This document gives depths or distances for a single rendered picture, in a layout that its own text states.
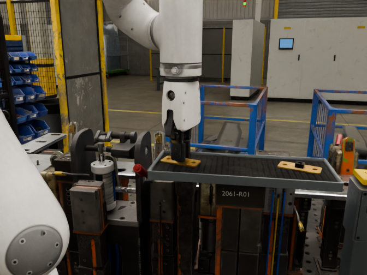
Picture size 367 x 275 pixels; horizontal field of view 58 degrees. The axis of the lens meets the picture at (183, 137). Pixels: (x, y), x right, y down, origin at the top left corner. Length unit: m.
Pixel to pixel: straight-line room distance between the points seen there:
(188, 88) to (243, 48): 8.10
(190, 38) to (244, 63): 8.11
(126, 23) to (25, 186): 0.37
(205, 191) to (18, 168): 0.52
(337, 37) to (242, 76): 2.34
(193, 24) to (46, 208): 0.40
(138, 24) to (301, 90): 8.18
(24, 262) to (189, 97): 0.40
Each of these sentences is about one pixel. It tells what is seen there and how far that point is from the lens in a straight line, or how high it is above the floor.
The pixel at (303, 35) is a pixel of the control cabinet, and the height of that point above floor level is 1.62.
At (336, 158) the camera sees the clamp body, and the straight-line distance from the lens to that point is 1.24.
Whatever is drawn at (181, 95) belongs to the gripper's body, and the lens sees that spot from 0.64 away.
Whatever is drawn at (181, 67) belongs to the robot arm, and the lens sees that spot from 0.65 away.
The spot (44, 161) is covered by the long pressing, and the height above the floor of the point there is 1.00.
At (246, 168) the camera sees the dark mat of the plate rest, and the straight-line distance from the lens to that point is 0.70.
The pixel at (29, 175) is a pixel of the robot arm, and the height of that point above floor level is 1.24.
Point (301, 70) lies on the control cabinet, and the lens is 8.76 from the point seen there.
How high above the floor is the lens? 1.41
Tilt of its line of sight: 16 degrees down
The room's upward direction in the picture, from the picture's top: straight up
